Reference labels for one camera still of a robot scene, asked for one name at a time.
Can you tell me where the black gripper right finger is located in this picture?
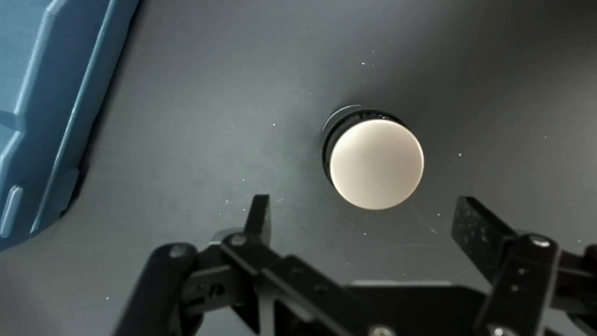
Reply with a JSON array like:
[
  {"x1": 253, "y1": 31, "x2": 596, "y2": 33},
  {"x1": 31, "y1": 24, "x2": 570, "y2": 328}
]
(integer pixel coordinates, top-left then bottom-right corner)
[{"x1": 452, "y1": 196, "x2": 597, "y2": 336}]

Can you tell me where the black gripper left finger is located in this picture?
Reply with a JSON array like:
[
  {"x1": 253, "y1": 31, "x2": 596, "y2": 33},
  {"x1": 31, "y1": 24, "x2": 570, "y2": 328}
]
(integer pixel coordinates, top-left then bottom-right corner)
[{"x1": 114, "y1": 194, "x2": 350, "y2": 336}]

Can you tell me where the blue plastic box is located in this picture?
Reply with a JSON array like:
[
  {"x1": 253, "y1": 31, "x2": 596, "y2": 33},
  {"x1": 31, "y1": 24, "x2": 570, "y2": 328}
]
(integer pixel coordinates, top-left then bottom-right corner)
[{"x1": 0, "y1": 0, "x2": 141, "y2": 250}]

